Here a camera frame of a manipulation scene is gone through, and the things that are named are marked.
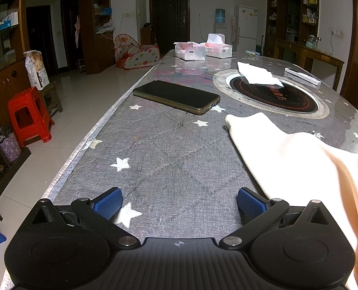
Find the dark wooden door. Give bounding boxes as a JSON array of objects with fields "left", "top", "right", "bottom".
[{"left": 149, "top": 0, "right": 189, "bottom": 53}]

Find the tall wooden display cabinet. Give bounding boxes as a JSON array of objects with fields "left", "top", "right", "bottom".
[{"left": 267, "top": 0, "right": 320, "bottom": 58}]

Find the round built-in induction cooker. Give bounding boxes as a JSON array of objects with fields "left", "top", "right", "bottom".
[{"left": 213, "top": 69, "right": 331, "bottom": 118}]

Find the white tissue paper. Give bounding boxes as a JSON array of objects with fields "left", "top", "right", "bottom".
[{"left": 237, "top": 61, "right": 285, "bottom": 87}]

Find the white refrigerator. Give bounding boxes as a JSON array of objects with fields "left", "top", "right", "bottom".
[{"left": 234, "top": 5, "right": 259, "bottom": 52}]

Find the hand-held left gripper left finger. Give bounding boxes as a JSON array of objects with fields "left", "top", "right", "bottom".
[{"left": 30, "top": 187, "right": 139, "bottom": 249}]

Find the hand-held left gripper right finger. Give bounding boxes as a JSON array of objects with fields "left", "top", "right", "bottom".
[{"left": 219, "top": 187, "right": 330, "bottom": 250}]

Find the wooden desk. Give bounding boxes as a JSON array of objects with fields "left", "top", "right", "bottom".
[{"left": 273, "top": 38, "right": 345, "bottom": 91}]

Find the white water dispenser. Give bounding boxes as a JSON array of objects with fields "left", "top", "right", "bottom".
[{"left": 213, "top": 22, "right": 228, "bottom": 42}]

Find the pink hanging cloth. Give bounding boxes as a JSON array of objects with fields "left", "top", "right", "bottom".
[{"left": 74, "top": 16, "right": 82, "bottom": 49}]

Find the small wooden stool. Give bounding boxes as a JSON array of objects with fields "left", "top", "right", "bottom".
[{"left": 40, "top": 81, "right": 63, "bottom": 118}]

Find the wooden wall cabinet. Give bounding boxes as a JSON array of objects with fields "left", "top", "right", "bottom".
[{"left": 0, "top": 0, "right": 31, "bottom": 176}]

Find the wooden shelf cabinet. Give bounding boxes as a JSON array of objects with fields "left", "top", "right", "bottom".
[{"left": 78, "top": 0, "right": 116, "bottom": 75}]

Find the trash bin with purple liner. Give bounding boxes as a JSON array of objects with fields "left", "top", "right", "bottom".
[{"left": 0, "top": 124, "right": 22, "bottom": 163}]

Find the glass kettle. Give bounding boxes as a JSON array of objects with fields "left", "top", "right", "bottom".
[{"left": 306, "top": 35, "right": 321, "bottom": 49}]

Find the polka dot play tent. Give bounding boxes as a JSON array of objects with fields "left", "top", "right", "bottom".
[{"left": 114, "top": 34, "right": 161, "bottom": 70}]

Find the white tissue box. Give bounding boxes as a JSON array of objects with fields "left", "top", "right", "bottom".
[
  {"left": 201, "top": 33, "right": 233, "bottom": 58},
  {"left": 173, "top": 41, "right": 207, "bottom": 60}
]

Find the white printed bag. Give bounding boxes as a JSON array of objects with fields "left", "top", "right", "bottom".
[{"left": 23, "top": 50, "right": 50, "bottom": 90}]

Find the black smartphone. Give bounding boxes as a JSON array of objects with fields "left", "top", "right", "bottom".
[{"left": 133, "top": 80, "right": 221, "bottom": 115}]

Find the red plastic stool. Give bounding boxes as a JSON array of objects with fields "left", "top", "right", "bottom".
[{"left": 7, "top": 86, "right": 55, "bottom": 147}]

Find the cream shirt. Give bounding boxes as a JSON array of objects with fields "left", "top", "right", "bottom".
[{"left": 225, "top": 112, "right": 358, "bottom": 290}]

